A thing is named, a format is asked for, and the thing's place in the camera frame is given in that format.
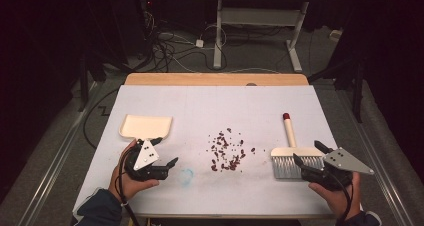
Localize black floor cable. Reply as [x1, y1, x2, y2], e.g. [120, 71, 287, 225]
[82, 87, 120, 151]

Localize right hand-held gripper black cable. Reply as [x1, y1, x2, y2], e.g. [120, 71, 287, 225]
[328, 172, 355, 226]

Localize cream plastic dustpan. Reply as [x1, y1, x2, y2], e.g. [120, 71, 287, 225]
[118, 114, 174, 143]

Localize person's right hand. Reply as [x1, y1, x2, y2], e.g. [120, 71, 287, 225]
[307, 171, 363, 221]

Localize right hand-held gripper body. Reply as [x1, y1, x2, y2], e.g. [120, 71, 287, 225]
[300, 147, 375, 192]

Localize black stand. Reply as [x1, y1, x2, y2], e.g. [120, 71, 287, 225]
[307, 57, 366, 124]
[77, 50, 109, 113]

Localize small white box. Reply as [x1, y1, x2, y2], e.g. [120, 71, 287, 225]
[329, 28, 344, 43]

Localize tangle of floor cables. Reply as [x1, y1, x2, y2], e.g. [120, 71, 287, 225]
[141, 9, 229, 74]

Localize hand-held gripper black cable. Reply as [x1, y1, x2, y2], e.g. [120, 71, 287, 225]
[114, 148, 142, 226]
[328, 172, 355, 226]

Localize white table mat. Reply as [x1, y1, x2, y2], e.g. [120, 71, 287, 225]
[72, 84, 365, 218]

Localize cream hand brush grey bristles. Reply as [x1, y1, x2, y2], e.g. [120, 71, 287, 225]
[270, 112, 326, 181]

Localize white metal desk frame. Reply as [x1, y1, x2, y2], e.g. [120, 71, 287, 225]
[199, 0, 355, 73]

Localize wooden table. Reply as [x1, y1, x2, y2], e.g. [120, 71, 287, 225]
[72, 72, 365, 220]

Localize left hand-held gripper black cable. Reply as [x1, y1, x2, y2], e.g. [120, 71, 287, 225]
[114, 148, 142, 226]

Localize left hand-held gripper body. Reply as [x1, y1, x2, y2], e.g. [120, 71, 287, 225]
[124, 138, 170, 182]

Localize person's left hand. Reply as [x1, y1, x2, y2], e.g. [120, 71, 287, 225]
[108, 139, 161, 204]

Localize scatter of red beans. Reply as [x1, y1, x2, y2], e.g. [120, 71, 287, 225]
[205, 127, 257, 173]

